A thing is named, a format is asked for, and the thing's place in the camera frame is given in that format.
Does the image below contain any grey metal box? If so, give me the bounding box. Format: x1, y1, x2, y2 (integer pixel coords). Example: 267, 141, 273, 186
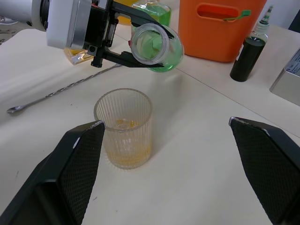
269, 47, 300, 106

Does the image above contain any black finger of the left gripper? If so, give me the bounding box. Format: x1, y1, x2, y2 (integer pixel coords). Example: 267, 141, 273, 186
111, 1, 175, 39
102, 50, 165, 69

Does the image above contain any small clear jar green liquid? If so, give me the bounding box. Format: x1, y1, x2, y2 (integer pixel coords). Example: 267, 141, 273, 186
129, 22, 185, 74

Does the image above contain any square bottle green liquid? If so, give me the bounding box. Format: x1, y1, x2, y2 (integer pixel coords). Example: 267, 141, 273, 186
130, 0, 172, 28

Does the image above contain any ribbed clear drinking glass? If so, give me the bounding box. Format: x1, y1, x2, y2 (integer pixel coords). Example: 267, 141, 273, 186
93, 88, 154, 170

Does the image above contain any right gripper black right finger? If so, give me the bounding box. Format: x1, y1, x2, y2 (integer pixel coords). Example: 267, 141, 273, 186
228, 116, 300, 225

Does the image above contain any orange plastic jug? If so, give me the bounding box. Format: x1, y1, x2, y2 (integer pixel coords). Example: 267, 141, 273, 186
178, 0, 268, 63

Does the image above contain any square glass bottle yellow liquid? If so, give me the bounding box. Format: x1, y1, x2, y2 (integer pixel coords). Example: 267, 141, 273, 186
63, 47, 95, 66

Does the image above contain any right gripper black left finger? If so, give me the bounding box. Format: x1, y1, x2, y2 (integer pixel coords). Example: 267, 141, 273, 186
0, 120, 105, 225

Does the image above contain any long twisted metal spoon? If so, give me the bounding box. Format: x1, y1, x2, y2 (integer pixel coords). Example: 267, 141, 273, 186
6, 64, 123, 115

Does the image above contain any dark green dropper bottle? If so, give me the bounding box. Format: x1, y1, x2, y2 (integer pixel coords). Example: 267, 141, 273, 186
229, 4, 274, 83

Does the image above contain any green plastic tag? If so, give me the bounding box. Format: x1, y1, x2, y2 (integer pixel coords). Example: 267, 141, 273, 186
222, 9, 252, 22

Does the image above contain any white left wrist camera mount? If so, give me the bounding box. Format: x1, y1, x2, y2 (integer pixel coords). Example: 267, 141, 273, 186
45, 0, 92, 50

